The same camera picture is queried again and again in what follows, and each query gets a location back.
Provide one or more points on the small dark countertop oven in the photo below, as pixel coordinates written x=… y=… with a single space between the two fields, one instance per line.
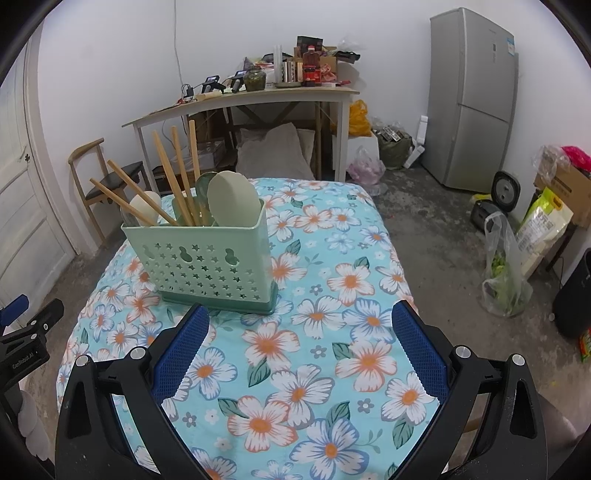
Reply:
x=160 y=177

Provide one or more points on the red snack packet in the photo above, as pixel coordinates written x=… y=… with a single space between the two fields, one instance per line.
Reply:
x=586 y=346

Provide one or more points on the silver refrigerator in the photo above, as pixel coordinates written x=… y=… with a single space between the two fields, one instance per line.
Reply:
x=466 y=92

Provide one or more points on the clear crumpled plastic bag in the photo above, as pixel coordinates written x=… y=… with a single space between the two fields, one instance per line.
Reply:
x=549 y=159

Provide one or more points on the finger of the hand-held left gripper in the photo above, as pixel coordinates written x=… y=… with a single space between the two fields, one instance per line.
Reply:
x=46 y=314
x=14 y=310

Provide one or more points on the wooden chair with dark seat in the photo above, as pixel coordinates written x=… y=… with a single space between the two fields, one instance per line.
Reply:
x=136 y=168

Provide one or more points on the dark printed box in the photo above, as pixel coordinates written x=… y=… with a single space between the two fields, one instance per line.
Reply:
x=309 y=46

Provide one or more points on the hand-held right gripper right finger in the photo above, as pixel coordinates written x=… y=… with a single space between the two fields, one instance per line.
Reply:
x=420 y=353

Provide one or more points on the wooden chopstick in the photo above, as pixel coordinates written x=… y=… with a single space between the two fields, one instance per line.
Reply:
x=134 y=182
x=194 y=152
x=182 y=161
x=166 y=166
x=120 y=197

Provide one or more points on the black round bin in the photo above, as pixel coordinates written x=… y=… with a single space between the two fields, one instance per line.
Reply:
x=575 y=295

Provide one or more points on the green perforated utensil holder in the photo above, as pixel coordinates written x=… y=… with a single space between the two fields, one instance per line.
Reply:
x=203 y=258

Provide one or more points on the blue floral blanket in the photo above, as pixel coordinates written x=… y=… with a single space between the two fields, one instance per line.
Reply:
x=300 y=369

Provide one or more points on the yellow green rice bag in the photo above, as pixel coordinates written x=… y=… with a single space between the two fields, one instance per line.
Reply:
x=542 y=221

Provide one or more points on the black device with screen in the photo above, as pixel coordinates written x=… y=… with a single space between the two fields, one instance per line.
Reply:
x=238 y=81
x=213 y=84

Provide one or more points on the grey sack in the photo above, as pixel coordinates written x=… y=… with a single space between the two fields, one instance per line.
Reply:
x=272 y=152

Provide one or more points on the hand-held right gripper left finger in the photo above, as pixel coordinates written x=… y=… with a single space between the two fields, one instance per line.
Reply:
x=182 y=350

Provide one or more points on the yellow plastic bag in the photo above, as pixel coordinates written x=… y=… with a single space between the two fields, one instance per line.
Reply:
x=360 y=120

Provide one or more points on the red oil bottle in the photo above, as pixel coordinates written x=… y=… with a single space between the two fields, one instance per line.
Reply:
x=311 y=69

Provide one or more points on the wooden table with white legs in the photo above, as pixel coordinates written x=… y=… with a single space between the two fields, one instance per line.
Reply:
x=277 y=94

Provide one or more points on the brown cardboard box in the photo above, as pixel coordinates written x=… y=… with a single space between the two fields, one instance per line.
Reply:
x=570 y=184

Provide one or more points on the black rice cooker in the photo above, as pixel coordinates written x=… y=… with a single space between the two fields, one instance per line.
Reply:
x=505 y=187

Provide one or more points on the pale pink plastic bag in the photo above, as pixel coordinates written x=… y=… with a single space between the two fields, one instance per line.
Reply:
x=364 y=166

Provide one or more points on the clear plastic storage box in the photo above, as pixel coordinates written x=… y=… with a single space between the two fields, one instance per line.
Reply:
x=217 y=154

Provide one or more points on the beige rice paddle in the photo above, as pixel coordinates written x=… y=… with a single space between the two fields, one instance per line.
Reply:
x=233 y=198

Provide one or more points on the dark green bag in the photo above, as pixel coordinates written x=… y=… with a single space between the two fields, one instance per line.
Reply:
x=392 y=150

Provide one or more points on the white soup spoon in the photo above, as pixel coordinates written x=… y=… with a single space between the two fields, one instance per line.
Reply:
x=145 y=207

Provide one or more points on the white panel door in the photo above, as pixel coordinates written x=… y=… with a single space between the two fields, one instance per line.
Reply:
x=27 y=207

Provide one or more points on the glass jar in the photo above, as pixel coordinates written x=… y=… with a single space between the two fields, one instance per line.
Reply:
x=255 y=79

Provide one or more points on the clear plastic bag with greens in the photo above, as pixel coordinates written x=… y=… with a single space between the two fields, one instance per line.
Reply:
x=505 y=277

